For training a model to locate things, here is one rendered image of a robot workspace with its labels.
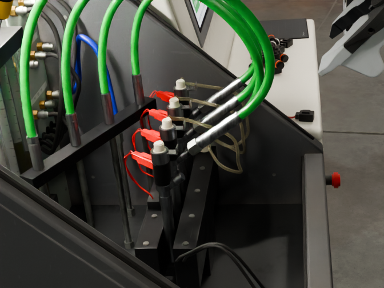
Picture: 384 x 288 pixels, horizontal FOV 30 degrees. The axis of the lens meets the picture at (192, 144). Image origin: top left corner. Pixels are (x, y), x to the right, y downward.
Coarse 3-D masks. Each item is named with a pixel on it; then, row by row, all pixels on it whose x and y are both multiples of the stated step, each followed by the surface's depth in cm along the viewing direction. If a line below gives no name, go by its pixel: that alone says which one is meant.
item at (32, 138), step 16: (48, 0) 101; (240, 0) 97; (32, 16) 102; (32, 32) 103; (256, 32) 99; (272, 48) 100; (272, 64) 101; (272, 80) 102; (256, 96) 103; (240, 112) 105; (32, 128) 111
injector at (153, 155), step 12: (156, 156) 109; (168, 156) 110; (156, 168) 111; (168, 168) 111; (156, 180) 112; (168, 180) 112; (180, 180) 112; (168, 192) 113; (168, 204) 114; (168, 216) 115; (168, 228) 116; (168, 240) 117; (168, 252) 119
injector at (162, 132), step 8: (160, 128) 117; (160, 136) 118; (168, 136) 117; (176, 136) 118; (168, 144) 117; (176, 144) 118; (184, 152) 119; (176, 160) 119; (184, 160) 119; (176, 168) 120; (176, 192) 122; (176, 200) 123; (176, 208) 124; (176, 216) 125; (176, 224) 125; (176, 232) 126
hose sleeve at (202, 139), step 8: (224, 120) 106; (232, 120) 105; (240, 120) 105; (216, 128) 106; (224, 128) 106; (232, 128) 106; (200, 136) 108; (208, 136) 107; (216, 136) 107; (200, 144) 108; (208, 144) 108
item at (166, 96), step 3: (156, 93) 137; (159, 93) 136; (162, 93) 135; (165, 93) 135; (168, 93) 134; (171, 93) 134; (159, 96) 136; (162, 96) 135; (165, 96) 134; (168, 96) 134; (171, 96) 134; (162, 99) 136; (165, 99) 135; (168, 99) 134
